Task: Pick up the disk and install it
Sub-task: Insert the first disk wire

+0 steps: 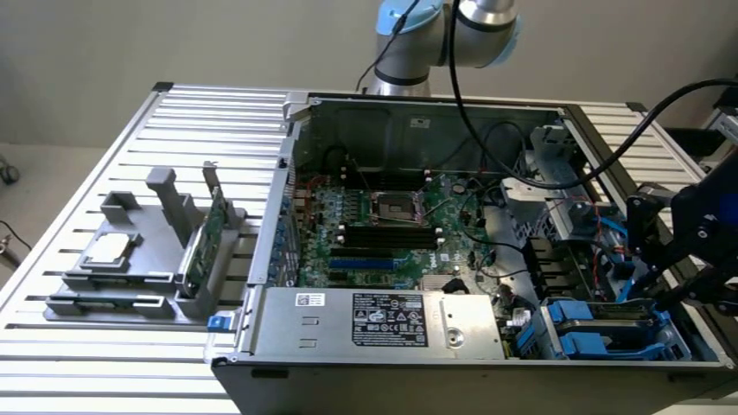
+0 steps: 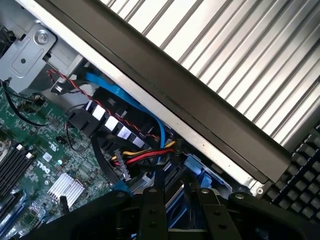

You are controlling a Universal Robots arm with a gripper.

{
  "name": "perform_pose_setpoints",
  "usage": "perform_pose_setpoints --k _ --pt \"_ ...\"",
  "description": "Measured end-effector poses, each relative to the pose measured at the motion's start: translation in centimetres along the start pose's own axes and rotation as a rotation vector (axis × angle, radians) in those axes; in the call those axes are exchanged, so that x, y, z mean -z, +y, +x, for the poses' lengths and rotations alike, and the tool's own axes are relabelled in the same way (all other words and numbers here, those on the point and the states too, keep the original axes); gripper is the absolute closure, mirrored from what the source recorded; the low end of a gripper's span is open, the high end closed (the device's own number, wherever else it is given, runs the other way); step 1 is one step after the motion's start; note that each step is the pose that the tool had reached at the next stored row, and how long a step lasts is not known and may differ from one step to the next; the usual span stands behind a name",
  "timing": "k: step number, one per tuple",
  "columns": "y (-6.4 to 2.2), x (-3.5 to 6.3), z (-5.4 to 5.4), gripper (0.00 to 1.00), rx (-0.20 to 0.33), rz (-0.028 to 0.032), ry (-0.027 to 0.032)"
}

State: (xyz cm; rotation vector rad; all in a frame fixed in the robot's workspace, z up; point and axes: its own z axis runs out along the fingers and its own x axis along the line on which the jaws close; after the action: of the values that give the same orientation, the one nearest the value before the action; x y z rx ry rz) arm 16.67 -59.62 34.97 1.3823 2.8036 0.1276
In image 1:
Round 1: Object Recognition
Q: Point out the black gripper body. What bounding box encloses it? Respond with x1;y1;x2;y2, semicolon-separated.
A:
670;182;738;278

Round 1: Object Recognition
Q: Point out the silver metal disk cage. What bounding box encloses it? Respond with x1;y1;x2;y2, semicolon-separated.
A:
524;123;631;244

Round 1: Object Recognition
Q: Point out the disk bay with blue latches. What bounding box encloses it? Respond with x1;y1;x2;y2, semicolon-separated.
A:
536;296;695;361

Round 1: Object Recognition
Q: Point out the black plastic card guide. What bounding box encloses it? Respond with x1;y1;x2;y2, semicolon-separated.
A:
520;236;579;300

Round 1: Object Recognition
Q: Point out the green motherboard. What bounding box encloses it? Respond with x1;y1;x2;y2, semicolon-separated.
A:
285;171;504;296

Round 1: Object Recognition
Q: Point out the silver chipset heatsink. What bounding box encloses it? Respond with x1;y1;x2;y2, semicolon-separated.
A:
422;273;463;294

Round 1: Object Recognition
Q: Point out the black RAM slot bank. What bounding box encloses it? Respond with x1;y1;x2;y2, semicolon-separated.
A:
340;223;442;251
340;162;435;190

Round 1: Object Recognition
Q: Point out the black expansion slot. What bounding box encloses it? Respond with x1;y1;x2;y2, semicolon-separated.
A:
327;247;405;258

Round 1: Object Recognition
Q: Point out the blue expansion slot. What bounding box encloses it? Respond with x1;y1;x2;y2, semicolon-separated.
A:
327;257;395;268

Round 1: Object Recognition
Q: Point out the open black PC case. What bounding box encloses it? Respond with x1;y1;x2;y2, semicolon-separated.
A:
208;91;738;415

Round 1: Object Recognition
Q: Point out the silver power supply unit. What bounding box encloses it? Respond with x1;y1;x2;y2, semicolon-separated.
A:
251;287;507;361

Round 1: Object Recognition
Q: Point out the green graphics card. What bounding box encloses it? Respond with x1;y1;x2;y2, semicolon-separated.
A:
173;160;231;300

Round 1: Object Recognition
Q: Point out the grey parts rack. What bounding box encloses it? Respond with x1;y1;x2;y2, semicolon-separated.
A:
44;167;251;324

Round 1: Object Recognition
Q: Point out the silver CPU chip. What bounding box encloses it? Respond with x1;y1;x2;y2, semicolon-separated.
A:
89;234;139;264

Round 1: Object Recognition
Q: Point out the green RAM stick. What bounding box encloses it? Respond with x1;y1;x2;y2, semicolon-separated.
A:
61;274;175;288

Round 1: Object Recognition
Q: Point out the red wire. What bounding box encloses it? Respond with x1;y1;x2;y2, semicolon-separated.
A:
590;205;626;253

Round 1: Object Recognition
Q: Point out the blue data wire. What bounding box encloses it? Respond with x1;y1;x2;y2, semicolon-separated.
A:
596;214;638;304

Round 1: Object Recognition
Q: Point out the thick black hose cable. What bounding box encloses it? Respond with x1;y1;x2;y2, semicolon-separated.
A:
516;78;738;190

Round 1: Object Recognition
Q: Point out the background metal equipment frame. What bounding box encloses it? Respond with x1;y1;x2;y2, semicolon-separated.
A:
698;80;738;175

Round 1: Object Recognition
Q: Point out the CPU socket with metal frame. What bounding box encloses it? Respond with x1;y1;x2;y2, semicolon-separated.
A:
367;188;432;227

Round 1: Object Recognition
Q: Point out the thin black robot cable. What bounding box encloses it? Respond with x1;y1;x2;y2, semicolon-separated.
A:
446;0;558;188

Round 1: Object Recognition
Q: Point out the thin black cable on arm base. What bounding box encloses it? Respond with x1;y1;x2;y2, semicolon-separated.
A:
355;0;423;94

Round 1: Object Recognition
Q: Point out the black cable at table side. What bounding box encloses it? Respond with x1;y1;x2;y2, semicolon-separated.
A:
0;219;34;262

